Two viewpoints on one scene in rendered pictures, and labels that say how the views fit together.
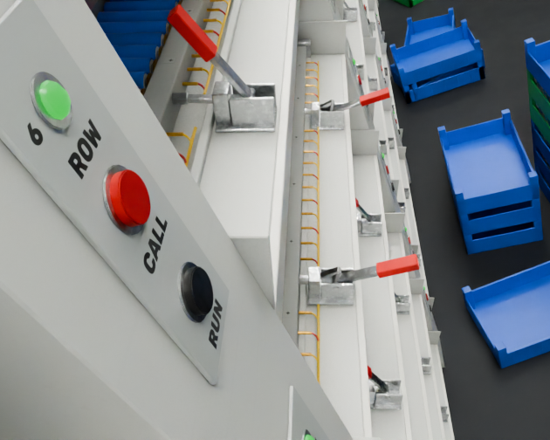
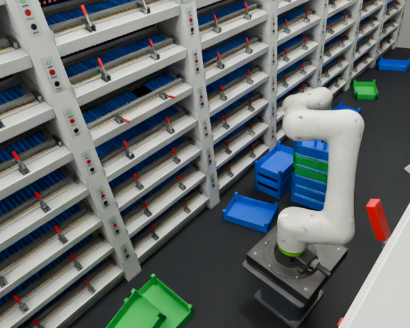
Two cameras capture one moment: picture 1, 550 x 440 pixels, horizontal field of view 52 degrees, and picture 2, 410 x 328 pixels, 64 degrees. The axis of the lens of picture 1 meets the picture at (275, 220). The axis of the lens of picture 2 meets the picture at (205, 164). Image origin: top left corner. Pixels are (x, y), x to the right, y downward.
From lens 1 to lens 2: 1.17 m
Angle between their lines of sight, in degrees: 21
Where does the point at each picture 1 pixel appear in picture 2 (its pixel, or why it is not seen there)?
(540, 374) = (230, 228)
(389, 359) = (140, 153)
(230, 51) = (122, 68)
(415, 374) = (162, 174)
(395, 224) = (200, 144)
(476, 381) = (213, 217)
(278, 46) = (129, 71)
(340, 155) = (155, 104)
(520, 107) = not seen: hidden behind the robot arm
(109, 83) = (58, 63)
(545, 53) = not seen: hidden behind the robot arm
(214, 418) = (52, 94)
